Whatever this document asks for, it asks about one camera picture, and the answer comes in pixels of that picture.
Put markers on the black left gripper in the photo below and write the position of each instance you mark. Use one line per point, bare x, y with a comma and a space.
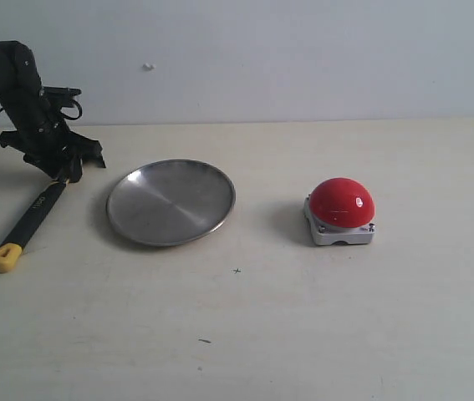
41, 131

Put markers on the black and yellow claw hammer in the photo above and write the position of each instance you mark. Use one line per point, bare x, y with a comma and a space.
16, 240

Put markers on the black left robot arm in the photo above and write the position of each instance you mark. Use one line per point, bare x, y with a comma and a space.
18, 69

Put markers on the red dome push button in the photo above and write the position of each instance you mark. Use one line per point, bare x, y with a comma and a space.
340, 211

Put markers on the round stainless steel plate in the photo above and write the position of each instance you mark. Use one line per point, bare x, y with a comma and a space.
170, 202

